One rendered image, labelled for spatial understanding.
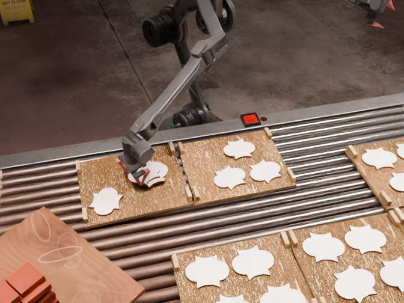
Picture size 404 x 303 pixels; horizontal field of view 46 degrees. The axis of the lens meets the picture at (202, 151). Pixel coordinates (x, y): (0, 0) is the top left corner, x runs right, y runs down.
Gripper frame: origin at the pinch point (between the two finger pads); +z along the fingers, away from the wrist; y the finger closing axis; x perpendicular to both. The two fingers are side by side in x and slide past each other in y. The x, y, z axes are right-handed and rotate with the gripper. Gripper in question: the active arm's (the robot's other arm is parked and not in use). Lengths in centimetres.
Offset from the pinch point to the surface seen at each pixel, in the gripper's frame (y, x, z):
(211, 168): -13.3, -28.7, 3.6
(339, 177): -49, -66, 5
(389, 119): -41, -114, 5
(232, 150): -11.5, -41.8, 2.4
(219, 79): 135, -171, 94
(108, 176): 10.5, 5.7, 3.8
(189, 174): -10.0, -19.6, 3.7
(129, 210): -9.7, 9.3, 4.1
